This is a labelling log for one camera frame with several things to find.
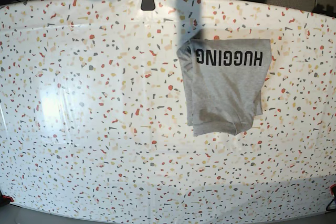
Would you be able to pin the red clamp corner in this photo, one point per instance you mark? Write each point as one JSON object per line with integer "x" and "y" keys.
{"x": 333, "y": 190}
{"x": 4, "y": 200}

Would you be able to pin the red clamp right corner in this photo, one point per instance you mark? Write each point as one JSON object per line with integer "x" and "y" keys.
{"x": 333, "y": 190}

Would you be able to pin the black camera mount foot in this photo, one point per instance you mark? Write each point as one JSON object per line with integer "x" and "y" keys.
{"x": 147, "y": 5}

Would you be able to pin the red clamp left corner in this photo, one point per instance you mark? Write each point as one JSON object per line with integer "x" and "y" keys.
{"x": 4, "y": 200}

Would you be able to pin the grey T-shirt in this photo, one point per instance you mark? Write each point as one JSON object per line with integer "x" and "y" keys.
{"x": 222, "y": 83}

